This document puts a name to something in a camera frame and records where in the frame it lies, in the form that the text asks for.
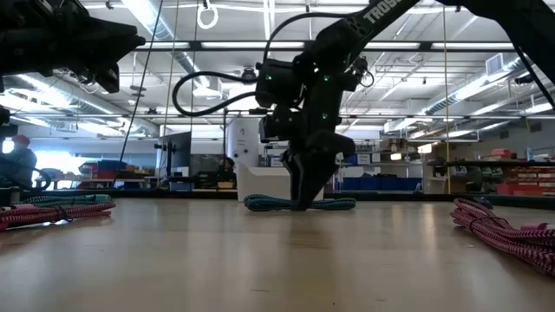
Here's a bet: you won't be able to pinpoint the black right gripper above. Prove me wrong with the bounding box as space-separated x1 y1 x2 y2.
281 71 357 211

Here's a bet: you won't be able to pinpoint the teal braided USB-C cable bundle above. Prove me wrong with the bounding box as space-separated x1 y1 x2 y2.
243 193 357 213
12 193 114 208

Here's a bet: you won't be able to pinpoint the white plastic bin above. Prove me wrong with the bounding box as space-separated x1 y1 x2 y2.
235 161 325 203

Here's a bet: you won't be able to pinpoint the white cylindrical tank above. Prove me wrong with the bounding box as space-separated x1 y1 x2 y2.
225 116 261 169

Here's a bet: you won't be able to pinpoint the blue storage bins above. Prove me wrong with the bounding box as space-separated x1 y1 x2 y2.
340 175 424 192

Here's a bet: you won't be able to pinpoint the person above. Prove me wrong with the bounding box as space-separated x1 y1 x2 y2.
3 133 39 189
216 156 238 190

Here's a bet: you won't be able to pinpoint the dark computer monitor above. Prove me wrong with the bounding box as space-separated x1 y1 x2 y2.
154 131 193 179

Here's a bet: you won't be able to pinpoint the yellow vertical pole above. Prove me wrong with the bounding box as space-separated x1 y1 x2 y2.
441 5 452 195

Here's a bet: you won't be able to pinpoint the shelf with red boxes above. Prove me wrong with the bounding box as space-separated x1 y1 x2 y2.
493 148 555 196

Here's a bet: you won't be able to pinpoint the thin black hanging cable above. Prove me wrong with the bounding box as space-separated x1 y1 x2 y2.
112 0 165 187

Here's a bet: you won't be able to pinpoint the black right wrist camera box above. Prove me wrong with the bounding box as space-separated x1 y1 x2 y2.
254 59 305 109

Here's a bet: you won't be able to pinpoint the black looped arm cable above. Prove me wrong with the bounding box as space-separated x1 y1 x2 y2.
172 11 348 119

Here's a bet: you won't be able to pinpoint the white hanging ring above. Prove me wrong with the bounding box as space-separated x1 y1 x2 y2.
196 0 219 31

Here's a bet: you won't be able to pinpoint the pink braided USB-C cable bundle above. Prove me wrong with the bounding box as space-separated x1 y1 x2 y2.
0 201 117 231
449 197 555 278

